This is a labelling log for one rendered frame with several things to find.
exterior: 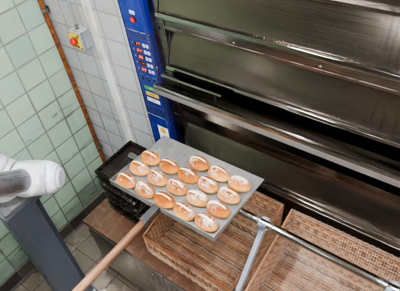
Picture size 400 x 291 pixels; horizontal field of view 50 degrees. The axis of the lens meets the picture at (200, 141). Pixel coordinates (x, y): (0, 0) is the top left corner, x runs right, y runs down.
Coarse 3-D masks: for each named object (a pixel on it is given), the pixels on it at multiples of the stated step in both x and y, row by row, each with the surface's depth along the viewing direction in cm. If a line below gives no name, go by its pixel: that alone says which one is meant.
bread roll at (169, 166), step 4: (164, 160) 185; (168, 160) 184; (172, 160) 185; (160, 164) 186; (164, 164) 184; (168, 164) 183; (172, 164) 183; (176, 164) 184; (164, 168) 184; (168, 168) 183; (172, 168) 183; (176, 168) 183; (164, 172) 186; (168, 172) 184; (172, 172) 183; (176, 172) 184
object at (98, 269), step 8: (136, 224) 164; (144, 224) 164; (136, 232) 162; (120, 240) 159; (128, 240) 159; (120, 248) 157; (112, 256) 155; (104, 264) 153; (96, 272) 151; (88, 280) 148; (80, 288) 146
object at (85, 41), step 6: (72, 30) 222; (78, 30) 221; (84, 30) 220; (72, 36) 223; (78, 36) 219; (84, 36) 222; (90, 36) 225; (78, 42) 223; (84, 42) 223; (90, 42) 226; (84, 48) 224
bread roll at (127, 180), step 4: (124, 172) 183; (120, 176) 181; (124, 176) 180; (128, 176) 180; (132, 176) 181; (120, 180) 180; (124, 180) 179; (128, 180) 179; (132, 180) 180; (120, 184) 181; (124, 184) 180; (128, 184) 179; (132, 184) 180; (128, 188) 181; (132, 188) 181
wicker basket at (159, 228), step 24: (240, 216) 228; (264, 216) 218; (144, 240) 222; (168, 240) 231; (192, 240) 229; (240, 240) 226; (264, 240) 203; (168, 264) 221; (192, 264) 219; (216, 264) 217; (240, 264) 216; (216, 288) 199
